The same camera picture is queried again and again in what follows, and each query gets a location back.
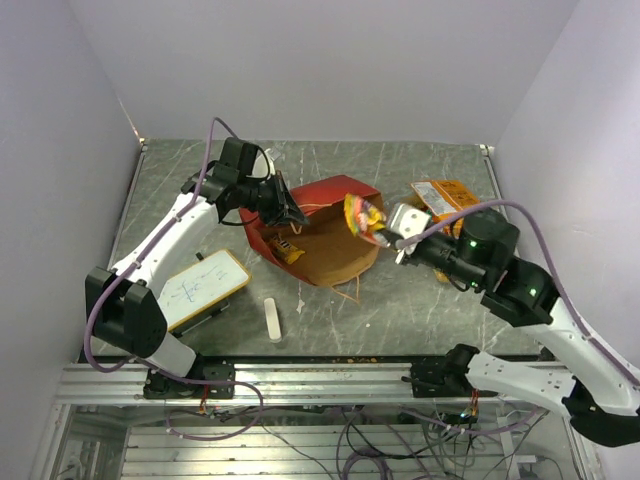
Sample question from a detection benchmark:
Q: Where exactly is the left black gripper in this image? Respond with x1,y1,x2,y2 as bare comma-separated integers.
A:
239,170,310,227

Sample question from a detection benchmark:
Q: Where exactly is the colourful fruit candy packet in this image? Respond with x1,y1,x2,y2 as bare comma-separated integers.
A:
343,194,389,248

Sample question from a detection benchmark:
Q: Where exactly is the red paper bag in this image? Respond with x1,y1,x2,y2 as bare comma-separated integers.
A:
239,175,384,289

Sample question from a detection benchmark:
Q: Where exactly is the gold teal chips bag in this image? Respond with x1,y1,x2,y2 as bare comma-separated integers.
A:
401,194,450,284

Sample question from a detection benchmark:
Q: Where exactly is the yellow orange snack box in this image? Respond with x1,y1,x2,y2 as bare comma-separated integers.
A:
410,180,479,222

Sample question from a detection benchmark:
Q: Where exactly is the yellow M&M candy packet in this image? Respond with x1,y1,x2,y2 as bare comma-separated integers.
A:
267,234,305,265

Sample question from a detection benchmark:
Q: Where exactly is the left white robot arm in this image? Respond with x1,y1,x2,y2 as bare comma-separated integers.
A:
83,137,308,397

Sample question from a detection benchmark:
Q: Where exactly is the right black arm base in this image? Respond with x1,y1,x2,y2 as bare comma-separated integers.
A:
401,344,480,398

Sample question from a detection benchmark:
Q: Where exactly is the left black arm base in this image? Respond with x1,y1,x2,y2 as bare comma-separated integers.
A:
143,362,236,400

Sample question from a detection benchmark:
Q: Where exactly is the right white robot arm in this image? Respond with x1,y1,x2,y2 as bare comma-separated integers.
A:
384,203,639,448

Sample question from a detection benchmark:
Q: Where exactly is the white marker eraser stick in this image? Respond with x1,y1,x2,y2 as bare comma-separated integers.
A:
264,298,283,343

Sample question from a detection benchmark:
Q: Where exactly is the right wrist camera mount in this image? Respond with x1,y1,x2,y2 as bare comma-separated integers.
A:
387,203,431,240

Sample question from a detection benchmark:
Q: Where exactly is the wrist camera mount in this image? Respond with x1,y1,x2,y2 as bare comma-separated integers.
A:
387,203,431,240
264,148,281,175

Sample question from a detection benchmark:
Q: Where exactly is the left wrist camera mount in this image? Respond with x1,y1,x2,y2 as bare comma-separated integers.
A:
264,148,281,175

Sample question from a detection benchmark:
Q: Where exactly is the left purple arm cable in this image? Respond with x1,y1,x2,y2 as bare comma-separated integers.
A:
83,117,266,441

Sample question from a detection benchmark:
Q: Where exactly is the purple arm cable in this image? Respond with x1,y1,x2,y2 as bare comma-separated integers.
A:
83,117,266,441
399,199,640,436

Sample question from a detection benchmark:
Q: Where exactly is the small whiteboard orange frame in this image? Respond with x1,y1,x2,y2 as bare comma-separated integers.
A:
157,248,252,334

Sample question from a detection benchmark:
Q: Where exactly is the aluminium extrusion frame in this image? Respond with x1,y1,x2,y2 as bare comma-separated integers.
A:
33,358,604,479

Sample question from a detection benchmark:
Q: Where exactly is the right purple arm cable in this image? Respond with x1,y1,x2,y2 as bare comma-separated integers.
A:
399,199,640,436

